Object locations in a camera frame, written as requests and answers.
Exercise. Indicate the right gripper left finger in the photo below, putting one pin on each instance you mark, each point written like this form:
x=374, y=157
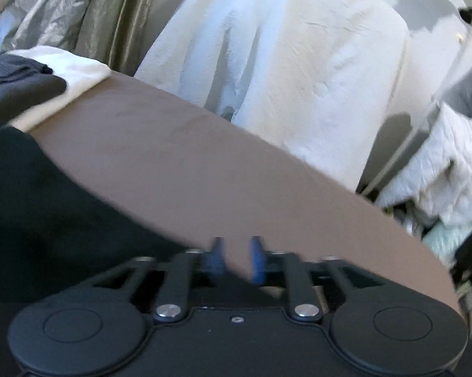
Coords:
x=214, y=261

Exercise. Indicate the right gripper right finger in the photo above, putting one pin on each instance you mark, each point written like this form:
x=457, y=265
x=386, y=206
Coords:
x=258, y=259

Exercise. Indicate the black knit sweater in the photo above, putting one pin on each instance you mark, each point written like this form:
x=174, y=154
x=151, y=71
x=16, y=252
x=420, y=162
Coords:
x=53, y=236

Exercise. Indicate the white quilted blanket pile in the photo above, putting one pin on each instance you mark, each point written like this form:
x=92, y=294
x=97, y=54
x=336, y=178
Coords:
x=438, y=177

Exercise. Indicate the cream white folded garment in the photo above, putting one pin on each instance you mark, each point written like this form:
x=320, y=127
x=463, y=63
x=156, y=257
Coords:
x=80, y=73

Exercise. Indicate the dark grey folded garment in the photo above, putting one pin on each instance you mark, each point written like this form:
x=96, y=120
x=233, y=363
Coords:
x=25, y=83

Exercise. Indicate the olive green curtain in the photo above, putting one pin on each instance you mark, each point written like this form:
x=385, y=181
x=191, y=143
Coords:
x=112, y=31

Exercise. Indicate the silver patterned curtain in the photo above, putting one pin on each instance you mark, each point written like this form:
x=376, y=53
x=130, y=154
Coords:
x=25, y=24

